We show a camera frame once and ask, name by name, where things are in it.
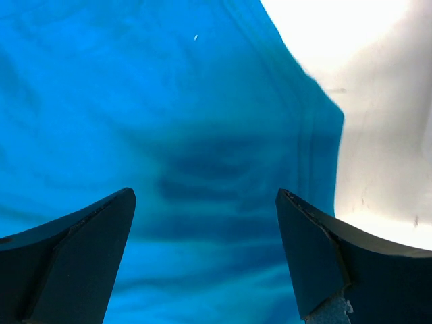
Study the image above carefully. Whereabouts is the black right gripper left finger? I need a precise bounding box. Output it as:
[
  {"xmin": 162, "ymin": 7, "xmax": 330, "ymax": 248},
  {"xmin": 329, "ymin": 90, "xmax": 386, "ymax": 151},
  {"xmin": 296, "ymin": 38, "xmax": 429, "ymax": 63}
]
[{"xmin": 1, "ymin": 188, "xmax": 136, "ymax": 324}]

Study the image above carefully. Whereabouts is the blue t-shirt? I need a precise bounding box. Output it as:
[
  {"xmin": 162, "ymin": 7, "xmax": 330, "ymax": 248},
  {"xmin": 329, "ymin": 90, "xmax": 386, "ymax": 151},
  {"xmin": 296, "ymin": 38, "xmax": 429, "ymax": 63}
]
[{"xmin": 1, "ymin": 1, "xmax": 344, "ymax": 323}]

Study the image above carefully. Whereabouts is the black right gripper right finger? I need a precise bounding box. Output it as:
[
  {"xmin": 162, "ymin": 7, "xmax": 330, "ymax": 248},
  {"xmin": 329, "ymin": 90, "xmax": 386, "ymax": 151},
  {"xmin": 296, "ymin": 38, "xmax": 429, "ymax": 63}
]
[{"xmin": 276, "ymin": 189, "xmax": 431, "ymax": 324}]

